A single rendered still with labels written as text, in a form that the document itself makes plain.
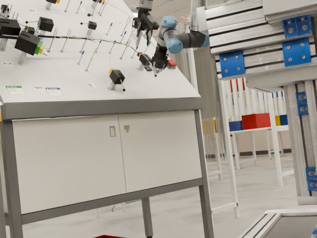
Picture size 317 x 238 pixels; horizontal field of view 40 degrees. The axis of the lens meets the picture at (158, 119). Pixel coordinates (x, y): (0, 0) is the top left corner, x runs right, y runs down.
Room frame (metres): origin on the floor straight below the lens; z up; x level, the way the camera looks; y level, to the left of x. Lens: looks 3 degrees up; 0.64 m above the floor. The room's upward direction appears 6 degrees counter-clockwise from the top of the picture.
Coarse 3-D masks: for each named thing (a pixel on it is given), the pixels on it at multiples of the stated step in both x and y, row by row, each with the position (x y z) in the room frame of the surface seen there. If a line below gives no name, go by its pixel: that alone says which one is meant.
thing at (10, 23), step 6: (0, 18) 1.96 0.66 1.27; (0, 24) 1.93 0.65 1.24; (6, 24) 1.94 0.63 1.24; (12, 24) 1.97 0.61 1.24; (18, 24) 1.99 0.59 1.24; (0, 30) 1.93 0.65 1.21; (6, 30) 1.94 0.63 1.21; (12, 30) 1.96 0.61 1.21; (18, 30) 1.98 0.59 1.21; (0, 36) 1.95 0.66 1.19; (6, 36) 1.97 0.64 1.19; (12, 36) 1.99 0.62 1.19; (0, 42) 2.03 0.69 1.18; (6, 42) 2.02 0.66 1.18; (0, 48) 2.03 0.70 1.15
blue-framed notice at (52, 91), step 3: (45, 87) 1.99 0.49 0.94; (48, 87) 2.00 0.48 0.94; (51, 87) 2.01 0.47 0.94; (54, 87) 2.02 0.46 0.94; (57, 87) 2.03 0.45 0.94; (48, 90) 1.98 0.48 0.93; (51, 90) 1.99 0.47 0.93; (54, 90) 2.00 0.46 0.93; (57, 90) 2.01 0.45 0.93; (60, 90) 2.02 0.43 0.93; (48, 93) 1.97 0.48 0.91; (51, 93) 1.98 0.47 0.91; (54, 93) 1.99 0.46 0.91; (57, 93) 1.99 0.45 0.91; (60, 93) 2.01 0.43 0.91
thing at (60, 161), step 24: (24, 120) 1.88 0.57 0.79; (48, 120) 1.96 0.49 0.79; (72, 120) 2.04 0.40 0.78; (96, 120) 2.12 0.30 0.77; (24, 144) 1.88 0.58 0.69; (48, 144) 1.95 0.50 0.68; (72, 144) 2.03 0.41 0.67; (96, 144) 2.11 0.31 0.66; (120, 144) 2.21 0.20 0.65; (24, 168) 1.87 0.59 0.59; (48, 168) 1.94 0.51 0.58; (72, 168) 2.02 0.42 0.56; (96, 168) 2.10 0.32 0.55; (120, 168) 2.20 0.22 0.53; (24, 192) 1.86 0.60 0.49; (48, 192) 1.93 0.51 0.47; (72, 192) 2.01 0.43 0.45; (96, 192) 2.09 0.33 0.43; (120, 192) 2.19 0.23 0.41
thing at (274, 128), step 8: (232, 96) 5.60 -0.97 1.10; (272, 104) 4.88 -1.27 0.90; (272, 112) 4.86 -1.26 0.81; (272, 120) 4.87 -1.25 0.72; (256, 128) 5.05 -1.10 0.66; (264, 128) 4.97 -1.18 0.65; (272, 128) 4.88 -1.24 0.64; (280, 128) 4.95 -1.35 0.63; (288, 128) 5.08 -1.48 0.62; (216, 136) 6.14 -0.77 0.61; (272, 136) 4.89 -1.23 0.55; (216, 144) 6.14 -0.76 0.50; (216, 152) 6.15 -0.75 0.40; (280, 168) 4.87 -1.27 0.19; (280, 176) 4.86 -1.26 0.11; (280, 184) 4.87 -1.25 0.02
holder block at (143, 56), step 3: (144, 54) 2.44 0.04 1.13; (147, 54) 2.45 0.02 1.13; (141, 57) 2.43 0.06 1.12; (144, 57) 2.42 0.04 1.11; (147, 57) 2.44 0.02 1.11; (141, 60) 2.44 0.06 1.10; (144, 60) 2.42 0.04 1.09; (147, 60) 2.41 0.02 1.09; (150, 60) 2.43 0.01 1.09; (144, 63) 2.42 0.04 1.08; (147, 63) 2.43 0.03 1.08
